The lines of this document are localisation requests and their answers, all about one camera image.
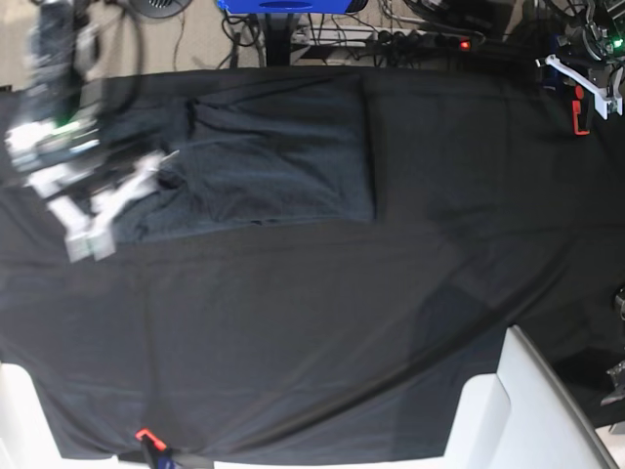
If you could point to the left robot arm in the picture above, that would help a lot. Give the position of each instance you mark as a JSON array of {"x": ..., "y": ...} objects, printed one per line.
[{"x": 588, "y": 56}]

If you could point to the black table stand column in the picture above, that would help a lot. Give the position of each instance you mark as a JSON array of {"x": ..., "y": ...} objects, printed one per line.
[{"x": 278, "y": 30}]

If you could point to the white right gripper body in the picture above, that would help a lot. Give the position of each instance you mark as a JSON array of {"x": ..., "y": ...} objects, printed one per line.
[{"x": 87, "y": 199}]

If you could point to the black table cloth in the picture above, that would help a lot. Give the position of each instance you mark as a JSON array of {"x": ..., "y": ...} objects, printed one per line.
[{"x": 336, "y": 342}]

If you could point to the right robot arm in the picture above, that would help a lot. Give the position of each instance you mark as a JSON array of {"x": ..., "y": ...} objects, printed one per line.
[{"x": 63, "y": 143}]

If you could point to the dark blue-grey T-shirt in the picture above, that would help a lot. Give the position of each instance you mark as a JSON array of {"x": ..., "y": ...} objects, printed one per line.
[{"x": 280, "y": 152}]

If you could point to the blue clamp at front edge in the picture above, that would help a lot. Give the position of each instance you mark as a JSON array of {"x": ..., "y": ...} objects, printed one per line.
[{"x": 156, "y": 453}]

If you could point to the round black floor grommet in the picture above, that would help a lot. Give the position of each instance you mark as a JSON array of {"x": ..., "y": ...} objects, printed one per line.
[{"x": 159, "y": 9}]

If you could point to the blue clamp with black handle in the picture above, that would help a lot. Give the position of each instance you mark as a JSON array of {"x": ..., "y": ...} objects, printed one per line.
[{"x": 551, "y": 79}]

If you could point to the blue box on stand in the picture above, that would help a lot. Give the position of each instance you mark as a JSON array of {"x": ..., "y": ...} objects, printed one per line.
[{"x": 240, "y": 7}]

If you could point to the red and black clamp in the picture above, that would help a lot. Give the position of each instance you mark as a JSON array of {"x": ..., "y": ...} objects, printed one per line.
[{"x": 582, "y": 105}]

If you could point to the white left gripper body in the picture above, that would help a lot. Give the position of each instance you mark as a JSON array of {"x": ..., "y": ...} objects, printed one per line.
[{"x": 607, "y": 99}]

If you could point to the white foam block left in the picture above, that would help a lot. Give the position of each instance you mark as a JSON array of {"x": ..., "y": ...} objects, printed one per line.
[{"x": 26, "y": 438}]

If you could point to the black metal bracket right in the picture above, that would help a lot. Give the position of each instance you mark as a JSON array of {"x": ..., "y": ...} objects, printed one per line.
[{"x": 616, "y": 375}]

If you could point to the white foam block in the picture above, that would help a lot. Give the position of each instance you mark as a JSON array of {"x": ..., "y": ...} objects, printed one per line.
[
  {"x": 26, "y": 438},
  {"x": 521, "y": 416}
]

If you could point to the white power strip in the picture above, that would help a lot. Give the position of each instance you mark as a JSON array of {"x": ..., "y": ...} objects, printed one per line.
[{"x": 355, "y": 36}]

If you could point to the white foam block right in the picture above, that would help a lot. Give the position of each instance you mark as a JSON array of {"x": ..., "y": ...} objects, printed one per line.
[{"x": 521, "y": 416}]

